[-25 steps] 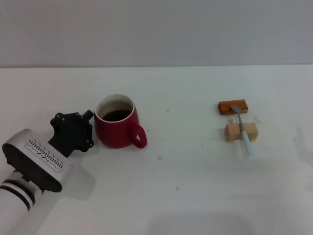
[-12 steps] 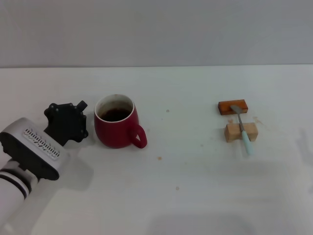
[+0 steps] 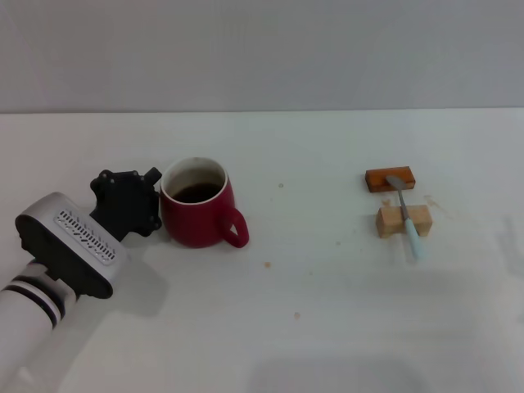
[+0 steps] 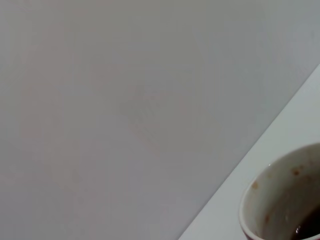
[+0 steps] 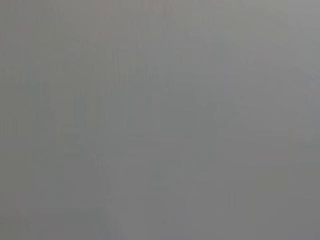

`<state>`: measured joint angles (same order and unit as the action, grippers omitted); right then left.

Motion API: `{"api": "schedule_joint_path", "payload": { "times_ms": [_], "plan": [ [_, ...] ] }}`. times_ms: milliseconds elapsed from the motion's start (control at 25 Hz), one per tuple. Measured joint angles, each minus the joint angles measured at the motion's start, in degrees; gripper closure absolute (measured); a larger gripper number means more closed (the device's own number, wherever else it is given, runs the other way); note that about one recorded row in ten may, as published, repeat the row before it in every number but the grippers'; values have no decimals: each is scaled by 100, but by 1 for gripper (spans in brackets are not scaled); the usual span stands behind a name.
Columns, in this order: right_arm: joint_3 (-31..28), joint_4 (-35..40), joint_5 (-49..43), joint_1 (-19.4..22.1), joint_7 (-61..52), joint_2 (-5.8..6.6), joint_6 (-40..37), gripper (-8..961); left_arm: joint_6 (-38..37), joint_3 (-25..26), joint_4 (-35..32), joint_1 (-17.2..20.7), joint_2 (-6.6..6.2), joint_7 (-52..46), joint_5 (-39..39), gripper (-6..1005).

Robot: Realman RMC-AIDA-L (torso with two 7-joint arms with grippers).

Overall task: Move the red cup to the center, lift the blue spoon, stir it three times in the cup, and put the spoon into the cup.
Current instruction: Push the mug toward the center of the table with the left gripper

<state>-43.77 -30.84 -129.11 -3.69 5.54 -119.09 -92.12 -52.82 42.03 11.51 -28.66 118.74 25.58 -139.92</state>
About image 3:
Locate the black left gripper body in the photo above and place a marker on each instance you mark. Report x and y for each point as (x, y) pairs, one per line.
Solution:
(123, 200)

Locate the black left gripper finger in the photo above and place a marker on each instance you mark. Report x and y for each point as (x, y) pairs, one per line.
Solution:
(155, 176)

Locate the red ceramic coffee cup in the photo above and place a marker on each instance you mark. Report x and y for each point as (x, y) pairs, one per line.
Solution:
(192, 221)

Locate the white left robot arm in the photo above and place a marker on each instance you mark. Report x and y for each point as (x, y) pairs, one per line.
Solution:
(24, 311)

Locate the orange wooden block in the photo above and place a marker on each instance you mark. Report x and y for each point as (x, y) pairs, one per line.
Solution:
(376, 180)

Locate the light wooden block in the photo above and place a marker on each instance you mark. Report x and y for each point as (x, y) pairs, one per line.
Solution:
(389, 223)

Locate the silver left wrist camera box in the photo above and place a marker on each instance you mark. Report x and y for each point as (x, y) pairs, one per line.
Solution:
(73, 254)

